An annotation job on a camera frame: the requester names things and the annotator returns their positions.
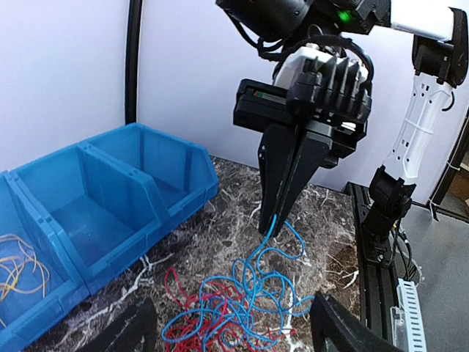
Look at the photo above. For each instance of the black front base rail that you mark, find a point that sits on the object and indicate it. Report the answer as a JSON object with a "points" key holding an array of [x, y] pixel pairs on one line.
{"points": [[377, 278]]}

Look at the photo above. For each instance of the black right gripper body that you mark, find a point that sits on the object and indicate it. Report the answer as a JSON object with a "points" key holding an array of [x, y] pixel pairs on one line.
{"points": [[259, 104]]}

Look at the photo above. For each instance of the black right frame post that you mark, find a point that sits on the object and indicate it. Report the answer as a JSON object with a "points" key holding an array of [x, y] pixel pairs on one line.
{"points": [[132, 60]]}

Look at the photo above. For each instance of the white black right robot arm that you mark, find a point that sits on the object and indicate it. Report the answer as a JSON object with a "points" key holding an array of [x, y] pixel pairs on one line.
{"points": [[439, 58]]}

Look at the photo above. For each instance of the blue plastic bin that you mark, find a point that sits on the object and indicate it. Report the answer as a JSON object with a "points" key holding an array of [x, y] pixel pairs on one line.
{"points": [[181, 175], [105, 213], [39, 283]]}

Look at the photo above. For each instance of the blue left plastic bin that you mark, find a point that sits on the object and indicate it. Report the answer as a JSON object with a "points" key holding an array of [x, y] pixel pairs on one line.
{"points": [[39, 283]]}

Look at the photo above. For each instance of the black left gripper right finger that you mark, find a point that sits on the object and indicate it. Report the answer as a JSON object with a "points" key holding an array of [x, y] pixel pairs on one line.
{"points": [[330, 320]]}

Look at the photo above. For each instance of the white slotted cable duct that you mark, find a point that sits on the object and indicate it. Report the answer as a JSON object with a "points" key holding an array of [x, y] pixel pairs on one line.
{"points": [[407, 325]]}

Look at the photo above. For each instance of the blue right plastic bin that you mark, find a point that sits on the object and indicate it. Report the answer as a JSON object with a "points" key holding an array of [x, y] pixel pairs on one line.
{"points": [[181, 175]]}

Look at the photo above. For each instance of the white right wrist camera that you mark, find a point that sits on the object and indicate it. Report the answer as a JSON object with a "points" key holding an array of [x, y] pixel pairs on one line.
{"points": [[326, 87]]}

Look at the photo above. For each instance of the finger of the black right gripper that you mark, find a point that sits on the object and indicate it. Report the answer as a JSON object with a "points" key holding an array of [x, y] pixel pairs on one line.
{"points": [[311, 150], [278, 154]]}

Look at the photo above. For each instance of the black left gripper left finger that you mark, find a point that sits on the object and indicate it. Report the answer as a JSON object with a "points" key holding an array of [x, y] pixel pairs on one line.
{"points": [[138, 321]]}

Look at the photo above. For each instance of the blue middle plastic bin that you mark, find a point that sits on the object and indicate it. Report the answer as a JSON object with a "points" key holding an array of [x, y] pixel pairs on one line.
{"points": [[105, 213]]}

